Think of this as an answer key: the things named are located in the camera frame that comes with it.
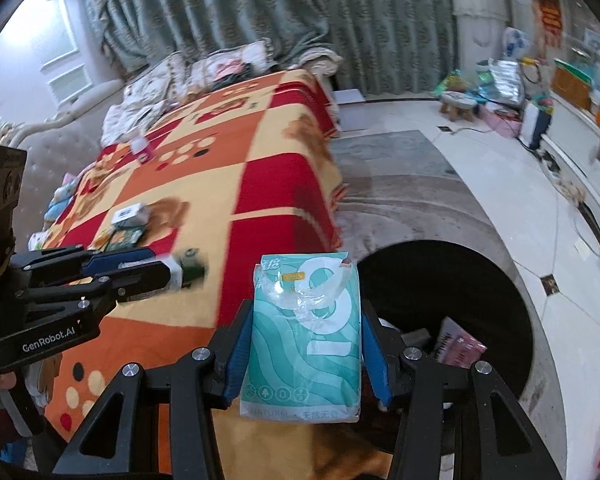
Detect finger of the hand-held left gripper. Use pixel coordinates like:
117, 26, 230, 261
20, 259, 175, 321
11, 244, 157, 287

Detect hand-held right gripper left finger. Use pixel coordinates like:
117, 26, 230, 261
55, 299, 255, 480

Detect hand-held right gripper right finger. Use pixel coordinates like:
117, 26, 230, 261
361, 310, 566, 480

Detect small green white bottle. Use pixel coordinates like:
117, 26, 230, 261
157, 247, 208, 291

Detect teal tissue pack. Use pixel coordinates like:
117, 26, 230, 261
240, 252, 363, 423

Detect pink plastic package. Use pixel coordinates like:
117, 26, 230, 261
432, 317, 488, 366

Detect black trash bin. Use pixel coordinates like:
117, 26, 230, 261
352, 240, 543, 456

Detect orange snack wrapper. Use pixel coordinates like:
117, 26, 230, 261
97, 227, 146, 253

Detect colourful children's clothes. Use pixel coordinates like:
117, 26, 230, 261
45, 172, 81, 221

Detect white plastic bottle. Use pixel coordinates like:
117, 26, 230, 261
130, 135, 156, 161

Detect orange red printed blanket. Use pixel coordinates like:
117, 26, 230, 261
30, 67, 396, 480

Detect beige tufted headboard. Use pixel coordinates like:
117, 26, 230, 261
0, 77, 126, 171

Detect white patterned quilt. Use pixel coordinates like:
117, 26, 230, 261
102, 82, 176, 143

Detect grey rug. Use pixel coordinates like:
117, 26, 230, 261
330, 130, 521, 271

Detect beige patterned pillow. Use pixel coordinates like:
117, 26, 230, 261
190, 40, 276, 88
147, 52, 191, 93

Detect pink and dark clothes pile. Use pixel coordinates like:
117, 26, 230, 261
215, 60, 253, 83

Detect white flat box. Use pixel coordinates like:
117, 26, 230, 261
337, 89, 366, 131

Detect small round stool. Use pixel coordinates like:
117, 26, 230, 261
440, 92, 478, 122

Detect pink basin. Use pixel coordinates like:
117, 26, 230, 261
480, 105, 523, 138

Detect folded beige green blanket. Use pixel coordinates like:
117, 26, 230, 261
292, 47, 343, 76

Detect white and blue bag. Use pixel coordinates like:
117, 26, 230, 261
522, 100, 553, 151

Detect white low cabinet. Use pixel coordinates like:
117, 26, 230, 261
540, 90, 600, 281

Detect green patterned curtain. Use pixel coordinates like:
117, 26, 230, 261
82, 0, 458, 96

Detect silver foil bag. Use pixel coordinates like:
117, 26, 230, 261
487, 59, 526, 106

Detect white plastic bag blue print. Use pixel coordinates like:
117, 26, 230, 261
502, 27, 531, 61

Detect red wall hanging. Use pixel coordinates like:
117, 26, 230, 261
532, 0, 566, 48

